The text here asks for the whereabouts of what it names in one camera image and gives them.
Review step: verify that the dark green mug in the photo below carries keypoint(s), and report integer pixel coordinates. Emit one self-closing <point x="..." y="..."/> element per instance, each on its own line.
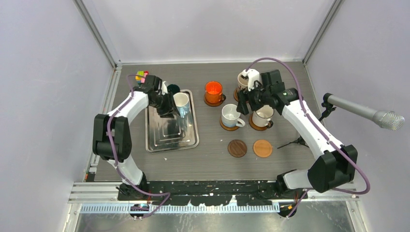
<point x="173" y="89"/>

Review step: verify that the orange translucent cup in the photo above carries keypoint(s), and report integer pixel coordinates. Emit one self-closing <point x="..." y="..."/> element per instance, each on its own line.
<point x="213" y="91"/>

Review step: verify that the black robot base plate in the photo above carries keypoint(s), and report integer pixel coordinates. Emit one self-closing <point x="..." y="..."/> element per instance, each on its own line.
<point x="210" y="193"/>

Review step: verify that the black microphone tripod stand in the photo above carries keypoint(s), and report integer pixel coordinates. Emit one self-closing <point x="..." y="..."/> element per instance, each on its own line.
<point x="329" y="108"/>

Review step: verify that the small white cup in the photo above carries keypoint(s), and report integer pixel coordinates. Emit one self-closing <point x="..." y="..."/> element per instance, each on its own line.
<point x="231" y="117"/>

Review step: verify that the white mug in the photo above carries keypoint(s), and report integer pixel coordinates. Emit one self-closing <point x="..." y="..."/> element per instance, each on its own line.
<point x="262" y="118"/>

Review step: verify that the ringed wooden coaster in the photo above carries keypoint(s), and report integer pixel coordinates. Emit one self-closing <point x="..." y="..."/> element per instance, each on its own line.
<point x="214" y="104"/>
<point x="254" y="126"/>
<point x="228" y="128"/>
<point x="236" y="92"/>

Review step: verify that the beige tall mug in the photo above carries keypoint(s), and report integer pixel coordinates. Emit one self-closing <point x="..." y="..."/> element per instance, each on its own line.
<point x="242" y="82"/>

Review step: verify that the dark walnut coaster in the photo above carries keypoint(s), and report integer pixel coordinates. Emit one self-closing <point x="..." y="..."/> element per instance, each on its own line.
<point x="237" y="148"/>

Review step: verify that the colourful block puzzle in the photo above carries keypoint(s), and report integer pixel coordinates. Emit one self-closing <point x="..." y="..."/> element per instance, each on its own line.
<point x="140" y="76"/>

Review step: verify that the metal tray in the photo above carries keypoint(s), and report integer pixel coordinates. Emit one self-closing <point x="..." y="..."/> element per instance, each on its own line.
<point x="167" y="134"/>

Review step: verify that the grey microphone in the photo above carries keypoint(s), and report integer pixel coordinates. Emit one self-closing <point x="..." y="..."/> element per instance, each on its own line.
<point x="384" y="119"/>

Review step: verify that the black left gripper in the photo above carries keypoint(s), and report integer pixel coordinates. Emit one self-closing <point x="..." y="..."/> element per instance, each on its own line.
<point x="170" y="109"/>

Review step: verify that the light wooden coaster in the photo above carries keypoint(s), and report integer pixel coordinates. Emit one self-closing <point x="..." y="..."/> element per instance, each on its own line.
<point x="262" y="148"/>

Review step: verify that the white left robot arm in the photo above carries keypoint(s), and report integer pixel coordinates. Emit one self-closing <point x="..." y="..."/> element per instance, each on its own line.
<point x="112" y="140"/>

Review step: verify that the light blue mug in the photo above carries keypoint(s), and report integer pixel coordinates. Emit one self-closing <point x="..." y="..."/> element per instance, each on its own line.
<point x="182" y="102"/>

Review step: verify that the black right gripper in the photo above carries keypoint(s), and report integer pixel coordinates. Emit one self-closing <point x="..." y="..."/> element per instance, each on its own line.
<point x="245" y="95"/>

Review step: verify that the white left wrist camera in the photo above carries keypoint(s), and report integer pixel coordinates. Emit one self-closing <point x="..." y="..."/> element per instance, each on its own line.
<point x="164" y="89"/>

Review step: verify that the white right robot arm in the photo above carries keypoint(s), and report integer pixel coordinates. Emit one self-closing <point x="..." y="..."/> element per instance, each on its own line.
<point x="334" y="162"/>

